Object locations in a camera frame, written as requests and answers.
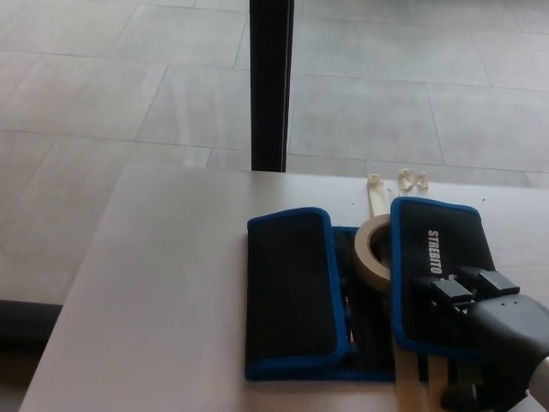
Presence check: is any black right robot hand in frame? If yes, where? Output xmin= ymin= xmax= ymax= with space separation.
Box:
xmin=410 ymin=264 xmax=549 ymax=411

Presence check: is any black toolkit case blue trim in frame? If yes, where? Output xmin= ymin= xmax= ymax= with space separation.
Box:
xmin=243 ymin=196 xmax=529 ymax=383

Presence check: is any beige masking tape roll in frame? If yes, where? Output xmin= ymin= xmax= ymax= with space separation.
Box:
xmin=353 ymin=215 xmax=394 ymax=295

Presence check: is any black vertical post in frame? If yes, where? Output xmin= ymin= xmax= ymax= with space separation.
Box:
xmin=249 ymin=0 xmax=296 ymax=173

